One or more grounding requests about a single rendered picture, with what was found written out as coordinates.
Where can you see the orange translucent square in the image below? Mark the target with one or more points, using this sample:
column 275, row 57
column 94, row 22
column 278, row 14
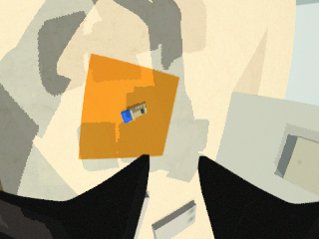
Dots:
column 114, row 86

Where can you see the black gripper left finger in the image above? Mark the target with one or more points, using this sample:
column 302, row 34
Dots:
column 111, row 210

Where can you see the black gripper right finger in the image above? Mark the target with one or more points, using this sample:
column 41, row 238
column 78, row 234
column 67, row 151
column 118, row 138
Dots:
column 239, row 210

